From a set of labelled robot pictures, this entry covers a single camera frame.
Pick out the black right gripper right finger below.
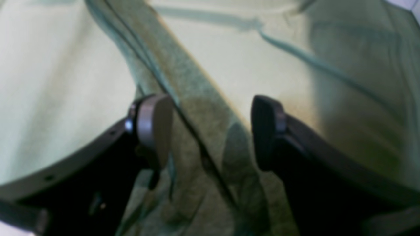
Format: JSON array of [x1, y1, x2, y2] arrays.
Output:
[[251, 95, 420, 236]]

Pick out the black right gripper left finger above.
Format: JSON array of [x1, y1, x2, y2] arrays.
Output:
[[1, 94, 174, 236]]

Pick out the green T-shirt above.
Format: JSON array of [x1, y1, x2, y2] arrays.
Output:
[[85, 0, 300, 236]]

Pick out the light green table cloth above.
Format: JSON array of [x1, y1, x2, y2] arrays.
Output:
[[0, 0, 420, 236]]

